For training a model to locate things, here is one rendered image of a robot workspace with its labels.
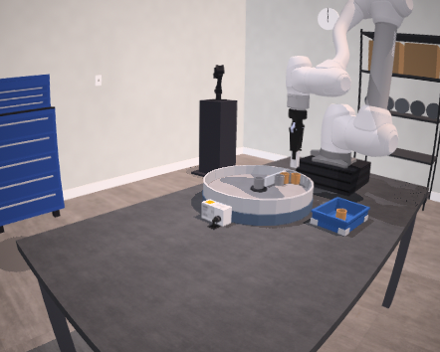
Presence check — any bronze bushing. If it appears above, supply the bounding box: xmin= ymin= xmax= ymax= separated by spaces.
xmin=280 ymin=172 xmax=290 ymax=184
xmin=335 ymin=209 xmax=346 ymax=220
xmin=291 ymin=173 xmax=301 ymax=184

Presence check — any blue crate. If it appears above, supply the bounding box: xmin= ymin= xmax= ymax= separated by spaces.
xmin=310 ymin=197 xmax=370 ymax=236

